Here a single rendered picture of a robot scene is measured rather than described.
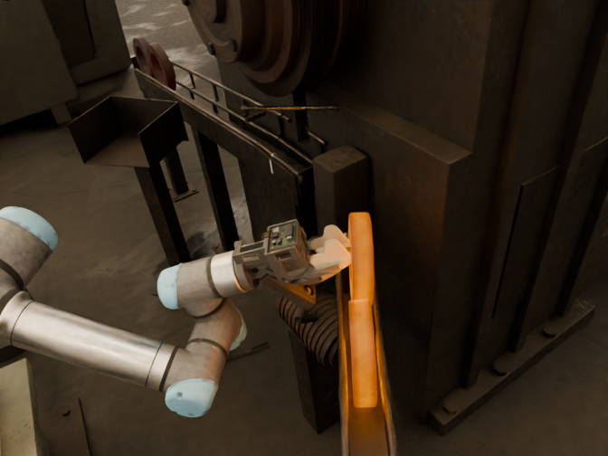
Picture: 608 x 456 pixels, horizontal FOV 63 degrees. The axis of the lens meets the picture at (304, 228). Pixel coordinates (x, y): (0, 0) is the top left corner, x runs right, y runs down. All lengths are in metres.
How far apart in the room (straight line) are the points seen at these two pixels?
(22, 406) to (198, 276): 0.74
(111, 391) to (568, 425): 1.36
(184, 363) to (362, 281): 0.32
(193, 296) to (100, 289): 1.28
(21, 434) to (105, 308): 0.74
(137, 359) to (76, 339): 0.10
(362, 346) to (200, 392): 0.29
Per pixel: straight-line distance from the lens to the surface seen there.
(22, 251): 0.98
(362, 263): 0.75
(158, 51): 1.98
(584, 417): 1.66
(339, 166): 1.02
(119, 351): 0.86
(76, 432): 1.72
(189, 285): 0.86
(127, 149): 1.69
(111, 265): 2.21
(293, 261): 0.80
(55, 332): 0.89
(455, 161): 0.90
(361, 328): 0.70
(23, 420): 1.44
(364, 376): 0.70
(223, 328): 0.90
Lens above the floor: 1.35
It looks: 39 degrees down
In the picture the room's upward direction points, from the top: 7 degrees counter-clockwise
